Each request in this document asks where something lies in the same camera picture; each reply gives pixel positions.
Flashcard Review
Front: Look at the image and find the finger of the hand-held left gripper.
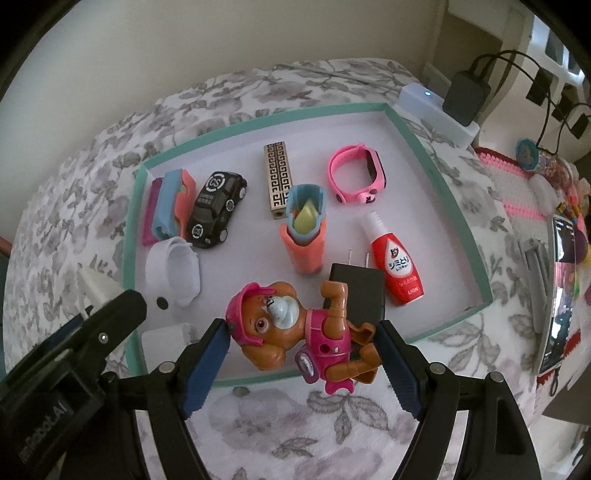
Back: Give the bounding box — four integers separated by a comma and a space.
51, 313, 95, 344
4, 290, 147, 377

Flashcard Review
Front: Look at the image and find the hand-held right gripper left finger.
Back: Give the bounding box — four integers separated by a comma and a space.
99, 318, 232, 480

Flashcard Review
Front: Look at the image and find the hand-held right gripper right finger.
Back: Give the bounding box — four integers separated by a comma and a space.
375, 319, 542, 480

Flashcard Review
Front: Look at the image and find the cream plastic clip holder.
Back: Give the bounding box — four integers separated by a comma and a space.
76, 268, 123, 310

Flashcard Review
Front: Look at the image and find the white charger cube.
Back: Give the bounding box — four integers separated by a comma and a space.
141, 322, 206, 365

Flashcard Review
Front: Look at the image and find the brown toy dog figure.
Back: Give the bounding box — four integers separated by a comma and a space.
225, 279, 380, 397

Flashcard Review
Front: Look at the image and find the black charger plug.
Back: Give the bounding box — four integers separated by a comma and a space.
323, 249, 386, 361

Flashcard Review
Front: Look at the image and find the red bottle with white cap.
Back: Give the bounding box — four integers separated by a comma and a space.
362, 210, 426, 306

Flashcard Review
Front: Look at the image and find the magenta rectangular case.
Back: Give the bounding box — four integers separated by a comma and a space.
141, 178, 163, 247

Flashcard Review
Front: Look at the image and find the blue toy knife salmon handle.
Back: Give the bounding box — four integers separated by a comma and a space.
152, 168, 197, 241

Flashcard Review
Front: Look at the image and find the black toy car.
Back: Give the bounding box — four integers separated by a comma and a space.
186, 171, 249, 248

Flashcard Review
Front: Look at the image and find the salmon printed toy knife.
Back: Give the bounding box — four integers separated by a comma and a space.
279, 183, 329, 274

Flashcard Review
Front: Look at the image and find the pink kids watch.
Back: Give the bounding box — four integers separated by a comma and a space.
328, 143, 389, 206

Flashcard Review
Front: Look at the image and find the gold patterned metal bar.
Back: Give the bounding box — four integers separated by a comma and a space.
263, 141, 293, 221

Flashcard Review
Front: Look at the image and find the teal framed white tray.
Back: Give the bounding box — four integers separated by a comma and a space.
122, 102, 492, 387

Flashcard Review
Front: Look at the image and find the grey floral blanket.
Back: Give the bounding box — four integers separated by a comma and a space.
0, 58, 555, 480

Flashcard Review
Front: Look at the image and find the smartphone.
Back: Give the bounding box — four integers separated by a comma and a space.
538, 215, 583, 376

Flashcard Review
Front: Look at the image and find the white oval case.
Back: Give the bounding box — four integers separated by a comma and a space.
530, 176, 560, 214

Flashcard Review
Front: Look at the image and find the round blue tin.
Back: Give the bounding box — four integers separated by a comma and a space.
516, 137, 543, 171

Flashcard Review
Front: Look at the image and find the white power strip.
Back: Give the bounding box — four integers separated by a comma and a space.
398, 83, 481, 148

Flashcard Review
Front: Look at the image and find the black power adapter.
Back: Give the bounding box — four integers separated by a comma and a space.
442, 69, 491, 127

